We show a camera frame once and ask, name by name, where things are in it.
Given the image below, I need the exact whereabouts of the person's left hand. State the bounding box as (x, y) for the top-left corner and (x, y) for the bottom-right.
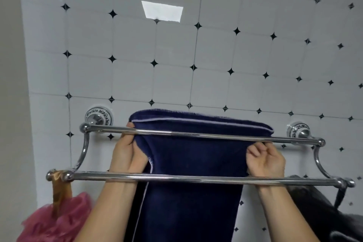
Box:
(109, 122), (149, 174)

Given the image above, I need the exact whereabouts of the person's right hand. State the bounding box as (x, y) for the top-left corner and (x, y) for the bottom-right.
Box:
(246, 142), (286, 178)

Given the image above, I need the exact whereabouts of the chrome double towel rail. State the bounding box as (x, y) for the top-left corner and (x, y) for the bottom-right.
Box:
(46, 105), (356, 190)

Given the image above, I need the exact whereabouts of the dark blue towel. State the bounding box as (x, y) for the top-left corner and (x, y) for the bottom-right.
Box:
(124, 109), (275, 242)

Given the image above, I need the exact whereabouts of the person's right forearm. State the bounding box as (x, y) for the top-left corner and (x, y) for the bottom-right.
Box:
(255, 183), (321, 242)

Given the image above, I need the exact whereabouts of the person's left forearm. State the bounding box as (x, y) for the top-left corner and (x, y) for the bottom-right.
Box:
(74, 181), (148, 242)

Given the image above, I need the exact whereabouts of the black gray bath loofah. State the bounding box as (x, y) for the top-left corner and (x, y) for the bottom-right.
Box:
(286, 175), (363, 242)

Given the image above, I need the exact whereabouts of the pink bath loofah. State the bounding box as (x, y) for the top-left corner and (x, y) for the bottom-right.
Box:
(16, 169), (94, 242)

